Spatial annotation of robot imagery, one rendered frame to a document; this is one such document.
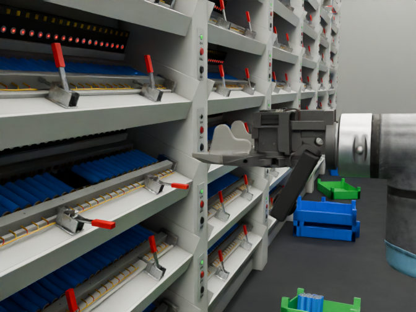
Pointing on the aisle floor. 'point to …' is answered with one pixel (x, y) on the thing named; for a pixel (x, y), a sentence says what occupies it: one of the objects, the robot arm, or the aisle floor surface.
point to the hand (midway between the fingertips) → (208, 156)
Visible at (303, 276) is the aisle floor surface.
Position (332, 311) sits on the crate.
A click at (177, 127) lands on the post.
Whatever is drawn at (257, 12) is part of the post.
